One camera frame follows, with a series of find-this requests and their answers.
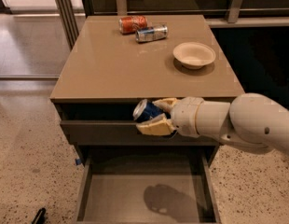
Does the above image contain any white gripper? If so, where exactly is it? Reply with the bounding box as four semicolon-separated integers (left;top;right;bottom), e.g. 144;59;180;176
136;97;204;138

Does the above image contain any blue pepsi can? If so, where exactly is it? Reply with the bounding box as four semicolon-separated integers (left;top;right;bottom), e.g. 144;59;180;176
132;99;170;123

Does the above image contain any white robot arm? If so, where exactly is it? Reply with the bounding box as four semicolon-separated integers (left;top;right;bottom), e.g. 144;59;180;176
133;93;289;156

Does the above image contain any grey drawer cabinet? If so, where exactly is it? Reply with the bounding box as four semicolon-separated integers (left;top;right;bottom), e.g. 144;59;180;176
49;14;247;224

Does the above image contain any silver blue soda can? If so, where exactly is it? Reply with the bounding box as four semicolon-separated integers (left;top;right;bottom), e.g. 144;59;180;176
135;24;168;43

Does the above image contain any open grey middle drawer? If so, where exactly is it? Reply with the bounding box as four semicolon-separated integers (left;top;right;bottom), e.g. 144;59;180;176
74;147;221;224

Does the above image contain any grey top drawer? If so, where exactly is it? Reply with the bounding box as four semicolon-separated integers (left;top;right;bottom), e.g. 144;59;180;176
61;120;219;147

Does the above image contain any orange soda can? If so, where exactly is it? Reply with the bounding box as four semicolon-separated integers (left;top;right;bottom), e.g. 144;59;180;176
118;15;147;35

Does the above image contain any black object on floor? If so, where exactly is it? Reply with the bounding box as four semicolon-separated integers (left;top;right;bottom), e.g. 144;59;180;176
31;208;46;224

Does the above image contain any grey metal window frame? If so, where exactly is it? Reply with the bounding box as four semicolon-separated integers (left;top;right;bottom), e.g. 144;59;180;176
0;0;79;81

